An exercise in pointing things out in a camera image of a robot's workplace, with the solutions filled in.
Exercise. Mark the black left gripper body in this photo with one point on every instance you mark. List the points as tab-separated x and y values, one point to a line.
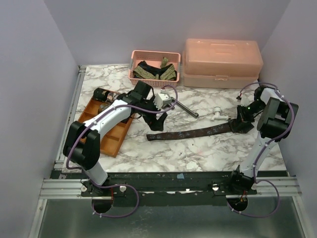
150	118

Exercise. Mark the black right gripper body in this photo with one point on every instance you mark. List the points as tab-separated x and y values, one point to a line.
239	123

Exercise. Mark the dark brown blue floral tie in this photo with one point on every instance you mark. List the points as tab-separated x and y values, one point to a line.
207	131

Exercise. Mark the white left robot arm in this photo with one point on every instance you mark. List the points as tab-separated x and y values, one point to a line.
83	141

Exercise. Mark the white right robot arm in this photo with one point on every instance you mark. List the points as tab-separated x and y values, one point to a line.
275	124

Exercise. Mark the orange wooden divided tray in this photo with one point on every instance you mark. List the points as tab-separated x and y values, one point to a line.
112	141

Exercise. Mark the olive green patterned tie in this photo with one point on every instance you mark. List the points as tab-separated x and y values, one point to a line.
153	73

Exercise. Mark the grey floral rolled tie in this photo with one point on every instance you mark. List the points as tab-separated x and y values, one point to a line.
112	96

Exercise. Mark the black tie in basket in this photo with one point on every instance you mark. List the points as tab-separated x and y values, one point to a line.
148	67

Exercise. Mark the gold floral rolled tie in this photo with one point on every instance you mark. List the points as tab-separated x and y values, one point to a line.
103	107

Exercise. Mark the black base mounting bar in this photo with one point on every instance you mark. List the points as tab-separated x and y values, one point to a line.
155	189

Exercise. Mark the dark green rolled tie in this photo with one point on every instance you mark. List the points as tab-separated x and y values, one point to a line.
100	94

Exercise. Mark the pink plastic basket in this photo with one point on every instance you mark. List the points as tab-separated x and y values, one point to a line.
154	68

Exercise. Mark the pink plastic storage box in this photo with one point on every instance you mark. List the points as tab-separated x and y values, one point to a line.
225	64

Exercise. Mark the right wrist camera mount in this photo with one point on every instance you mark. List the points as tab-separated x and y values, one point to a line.
243	100

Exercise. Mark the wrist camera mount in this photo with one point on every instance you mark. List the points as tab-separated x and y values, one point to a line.
243	100
162	99

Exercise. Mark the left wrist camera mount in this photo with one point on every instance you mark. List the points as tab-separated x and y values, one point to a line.
162	99

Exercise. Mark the dark metal crank handle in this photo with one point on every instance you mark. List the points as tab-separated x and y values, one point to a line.
183	107

